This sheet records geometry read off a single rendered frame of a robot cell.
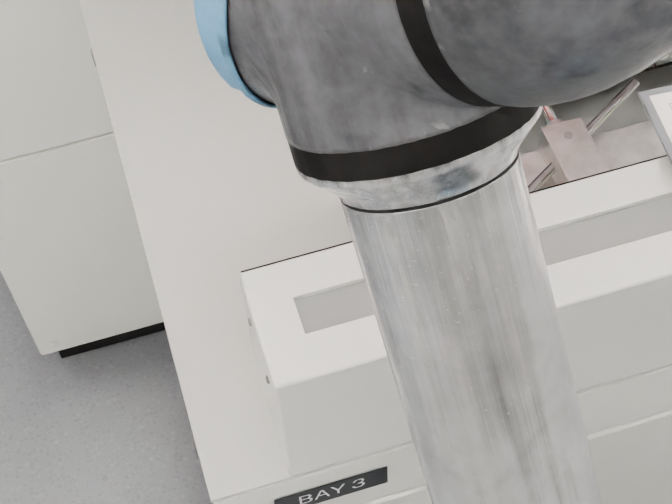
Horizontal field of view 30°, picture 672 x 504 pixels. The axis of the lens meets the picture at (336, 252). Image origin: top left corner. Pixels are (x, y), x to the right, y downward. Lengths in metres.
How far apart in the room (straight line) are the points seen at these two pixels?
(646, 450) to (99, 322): 0.95
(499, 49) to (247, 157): 0.66
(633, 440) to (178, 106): 0.49
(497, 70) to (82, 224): 1.23
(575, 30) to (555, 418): 0.22
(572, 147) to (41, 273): 0.92
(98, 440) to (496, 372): 1.36
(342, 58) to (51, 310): 1.33
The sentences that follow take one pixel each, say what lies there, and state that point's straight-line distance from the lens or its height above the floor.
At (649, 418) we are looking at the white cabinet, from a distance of 1.08.
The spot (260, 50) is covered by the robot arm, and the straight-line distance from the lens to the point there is 0.54.
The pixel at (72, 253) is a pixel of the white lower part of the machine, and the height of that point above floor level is 0.31.
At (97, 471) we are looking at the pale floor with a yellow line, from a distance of 1.88.
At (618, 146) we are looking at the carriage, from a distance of 1.03.
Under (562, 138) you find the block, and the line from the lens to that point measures 1.00.
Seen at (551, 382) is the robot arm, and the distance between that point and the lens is 0.60.
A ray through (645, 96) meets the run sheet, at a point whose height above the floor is 0.97.
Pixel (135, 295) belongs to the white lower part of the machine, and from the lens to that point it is 1.81.
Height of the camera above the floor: 1.67
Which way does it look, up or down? 56 degrees down
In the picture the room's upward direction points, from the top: 4 degrees counter-clockwise
